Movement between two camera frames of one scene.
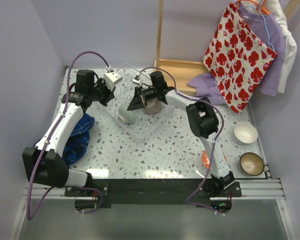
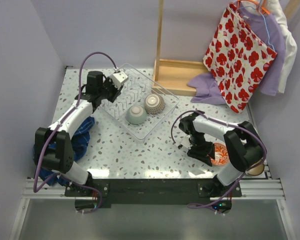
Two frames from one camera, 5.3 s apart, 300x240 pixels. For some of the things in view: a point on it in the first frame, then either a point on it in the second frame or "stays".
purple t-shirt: [269, 30] stays
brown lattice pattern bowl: [153, 106] stays
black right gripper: [137, 102] → [202, 155]
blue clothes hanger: [266, 26] stays
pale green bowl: [124, 116] → [136, 114]
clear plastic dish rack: [134, 104] stays
